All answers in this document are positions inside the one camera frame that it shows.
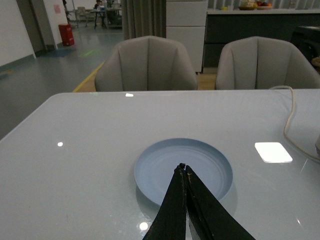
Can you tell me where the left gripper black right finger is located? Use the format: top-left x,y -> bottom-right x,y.
185,165 -> 254,240

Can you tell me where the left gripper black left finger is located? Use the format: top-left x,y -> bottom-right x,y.
143,163 -> 187,240

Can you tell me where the light blue round plate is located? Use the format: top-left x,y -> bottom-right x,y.
134,138 -> 233,205

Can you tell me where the cream two-slot toaster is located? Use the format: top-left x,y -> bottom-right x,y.
315,135 -> 320,156

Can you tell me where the grey armchair on left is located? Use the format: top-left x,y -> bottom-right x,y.
94,35 -> 198,92

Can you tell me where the grey armchair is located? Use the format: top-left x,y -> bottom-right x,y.
216,36 -> 320,90
94,35 -> 198,92

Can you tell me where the grey armchair on right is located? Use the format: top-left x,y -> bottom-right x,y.
216,36 -> 320,90

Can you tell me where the beige sofa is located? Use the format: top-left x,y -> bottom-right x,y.
311,56 -> 320,74

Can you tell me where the dark grey kitchen counter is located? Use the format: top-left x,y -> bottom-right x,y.
202,9 -> 320,68

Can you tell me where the white drawer cabinet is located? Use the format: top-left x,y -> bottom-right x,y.
166,0 -> 208,73

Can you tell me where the black appliance at right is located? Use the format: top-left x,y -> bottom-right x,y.
290,26 -> 320,63

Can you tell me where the grey curtain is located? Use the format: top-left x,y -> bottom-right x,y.
121,0 -> 167,40

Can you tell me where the red box on floor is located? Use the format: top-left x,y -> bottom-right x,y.
58,24 -> 75,46

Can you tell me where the woven basket on counter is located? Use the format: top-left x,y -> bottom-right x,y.
238,0 -> 258,11

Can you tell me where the fruit bowl on counter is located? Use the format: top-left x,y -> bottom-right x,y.
256,1 -> 273,10

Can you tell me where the distant work table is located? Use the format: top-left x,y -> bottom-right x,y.
90,8 -> 107,29

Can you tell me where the seated person far away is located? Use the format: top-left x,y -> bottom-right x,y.
93,0 -> 103,10

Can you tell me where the white toaster power cable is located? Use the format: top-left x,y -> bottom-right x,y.
268,85 -> 320,161

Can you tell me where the pink paper on wall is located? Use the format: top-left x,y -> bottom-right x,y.
54,4 -> 61,14

